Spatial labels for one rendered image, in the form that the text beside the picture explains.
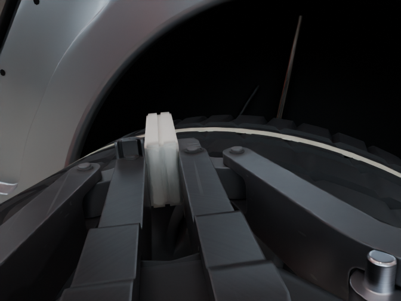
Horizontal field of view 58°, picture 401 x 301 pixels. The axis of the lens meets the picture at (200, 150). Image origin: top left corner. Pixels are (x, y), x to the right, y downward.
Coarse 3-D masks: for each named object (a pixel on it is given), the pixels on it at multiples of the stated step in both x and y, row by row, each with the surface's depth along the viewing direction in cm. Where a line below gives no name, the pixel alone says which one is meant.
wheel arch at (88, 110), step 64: (256, 0) 55; (320, 0) 68; (384, 0) 47; (128, 64) 55; (192, 64) 83; (256, 64) 79; (320, 64) 75; (384, 64) 72; (128, 128) 81; (384, 128) 75
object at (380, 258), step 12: (372, 252) 8; (384, 252) 8; (372, 264) 8; (384, 264) 8; (396, 264) 8; (360, 276) 8; (372, 276) 8; (384, 276) 8; (360, 288) 8; (372, 288) 8; (384, 288) 8; (396, 288) 8; (348, 300) 8; (360, 300) 8; (372, 300) 8; (384, 300) 8; (396, 300) 8
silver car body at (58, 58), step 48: (48, 0) 57; (96, 0) 55; (144, 0) 50; (192, 0) 48; (0, 48) 66; (48, 48) 60; (96, 48) 54; (0, 96) 66; (48, 96) 60; (0, 144) 70; (48, 144) 63; (0, 192) 71
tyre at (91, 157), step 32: (256, 128) 32; (288, 128) 32; (320, 128) 34; (96, 160) 29; (288, 160) 25; (320, 160) 26; (352, 160) 28; (384, 160) 31; (32, 192) 25; (352, 192) 22; (384, 192) 24; (0, 224) 22; (160, 224) 18; (160, 256) 17; (64, 288) 20
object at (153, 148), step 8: (152, 120) 20; (152, 128) 18; (152, 136) 17; (160, 136) 17; (144, 144) 16; (152, 144) 16; (160, 144) 16; (152, 152) 16; (160, 152) 16; (152, 160) 16; (160, 160) 16; (152, 168) 16; (160, 168) 16; (152, 176) 16; (160, 176) 16; (152, 184) 16; (160, 184) 16; (152, 192) 16; (160, 192) 16; (152, 200) 16; (160, 200) 16
